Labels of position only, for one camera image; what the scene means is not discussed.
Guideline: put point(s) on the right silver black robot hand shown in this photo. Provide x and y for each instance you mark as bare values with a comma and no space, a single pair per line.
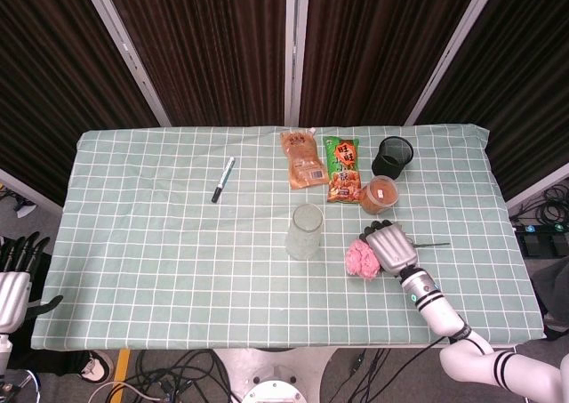
393,249

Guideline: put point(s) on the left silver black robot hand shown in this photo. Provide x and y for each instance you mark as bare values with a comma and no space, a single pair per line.
11,292

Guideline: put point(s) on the pink artificial rose bouquet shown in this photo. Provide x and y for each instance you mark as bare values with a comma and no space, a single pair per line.
362,263

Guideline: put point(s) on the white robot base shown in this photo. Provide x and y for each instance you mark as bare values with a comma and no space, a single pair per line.
275,376

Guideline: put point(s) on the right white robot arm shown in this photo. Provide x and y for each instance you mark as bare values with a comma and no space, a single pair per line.
440,314

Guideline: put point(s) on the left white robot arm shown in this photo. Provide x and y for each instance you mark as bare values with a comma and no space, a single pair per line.
3,354

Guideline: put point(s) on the clear glass cup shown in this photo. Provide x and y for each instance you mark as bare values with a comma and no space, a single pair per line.
304,238

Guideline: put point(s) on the plastic jar of rubber bands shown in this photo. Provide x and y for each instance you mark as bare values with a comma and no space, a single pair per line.
378,196

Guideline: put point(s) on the black mesh pen holder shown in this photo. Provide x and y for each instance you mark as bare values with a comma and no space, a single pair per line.
387,165

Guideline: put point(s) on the green snack bag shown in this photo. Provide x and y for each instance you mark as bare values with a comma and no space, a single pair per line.
341,171

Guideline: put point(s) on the black white sneaker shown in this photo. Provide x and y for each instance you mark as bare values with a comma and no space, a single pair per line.
97,367

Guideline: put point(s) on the orange sauce pouch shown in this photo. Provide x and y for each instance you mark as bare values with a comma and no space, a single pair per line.
302,158

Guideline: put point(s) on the green white checked tablecloth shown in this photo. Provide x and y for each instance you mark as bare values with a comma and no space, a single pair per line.
178,243

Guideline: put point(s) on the white green marker pen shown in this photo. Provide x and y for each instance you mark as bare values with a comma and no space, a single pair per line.
223,178

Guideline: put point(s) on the white partition post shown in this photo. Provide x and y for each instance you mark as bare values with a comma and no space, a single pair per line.
453,51
129,56
294,56

